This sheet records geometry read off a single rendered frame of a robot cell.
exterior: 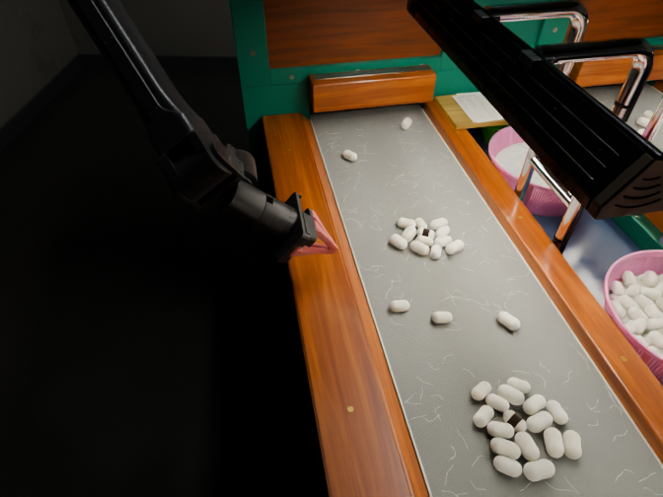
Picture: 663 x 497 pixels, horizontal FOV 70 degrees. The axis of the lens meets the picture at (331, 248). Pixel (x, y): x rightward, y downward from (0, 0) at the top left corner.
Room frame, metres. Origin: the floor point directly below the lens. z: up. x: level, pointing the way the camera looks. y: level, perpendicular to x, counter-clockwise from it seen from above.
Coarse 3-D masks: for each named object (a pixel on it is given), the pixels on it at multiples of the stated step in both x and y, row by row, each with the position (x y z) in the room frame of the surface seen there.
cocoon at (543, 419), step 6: (540, 414) 0.29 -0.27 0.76; (546, 414) 0.29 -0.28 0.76; (528, 420) 0.28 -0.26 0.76; (534, 420) 0.28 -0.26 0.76; (540, 420) 0.28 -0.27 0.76; (546, 420) 0.28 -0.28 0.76; (528, 426) 0.28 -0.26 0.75; (534, 426) 0.27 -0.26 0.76; (540, 426) 0.27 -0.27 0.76; (546, 426) 0.27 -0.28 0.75; (534, 432) 0.27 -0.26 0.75
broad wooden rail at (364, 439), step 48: (288, 144) 0.93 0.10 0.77; (288, 192) 0.75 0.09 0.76; (336, 240) 0.62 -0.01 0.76; (288, 288) 0.62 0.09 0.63; (336, 288) 0.50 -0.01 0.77; (336, 336) 0.41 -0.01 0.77; (336, 384) 0.33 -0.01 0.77; (384, 384) 0.33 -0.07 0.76; (336, 432) 0.26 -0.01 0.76; (384, 432) 0.26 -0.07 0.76; (336, 480) 0.20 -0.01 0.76; (384, 480) 0.20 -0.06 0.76
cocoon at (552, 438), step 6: (546, 432) 0.27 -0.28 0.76; (552, 432) 0.26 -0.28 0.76; (558, 432) 0.26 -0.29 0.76; (546, 438) 0.26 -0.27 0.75; (552, 438) 0.26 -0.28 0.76; (558, 438) 0.26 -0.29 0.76; (546, 444) 0.25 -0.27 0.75; (552, 444) 0.25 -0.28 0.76; (558, 444) 0.25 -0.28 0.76; (552, 450) 0.24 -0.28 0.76; (558, 450) 0.24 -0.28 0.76; (552, 456) 0.24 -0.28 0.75; (558, 456) 0.24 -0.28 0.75
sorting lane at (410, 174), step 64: (320, 128) 1.04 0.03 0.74; (384, 128) 1.04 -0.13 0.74; (384, 192) 0.79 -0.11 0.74; (448, 192) 0.79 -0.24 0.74; (384, 256) 0.60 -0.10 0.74; (448, 256) 0.60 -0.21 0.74; (512, 256) 0.60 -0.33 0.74; (384, 320) 0.46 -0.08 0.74; (448, 384) 0.34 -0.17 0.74; (576, 384) 0.34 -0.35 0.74; (448, 448) 0.25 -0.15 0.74; (640, 448) 0.25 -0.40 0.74
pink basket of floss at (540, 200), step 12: (504, 132) 0.99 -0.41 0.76; (492, 144) 0.94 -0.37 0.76; (504, 144) 0.98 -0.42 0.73; (492, 156) 0.88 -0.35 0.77; (516, 180) 0.80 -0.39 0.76; (528, 192) 0.79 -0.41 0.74; (540, 192) 0.77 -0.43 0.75; (552, 192) 0.76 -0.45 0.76; (528, 204) 0.79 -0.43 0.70; (540, 204) 0.78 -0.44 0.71; (552, 204) 0.77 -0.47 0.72; (552, 216) 0.79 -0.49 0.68
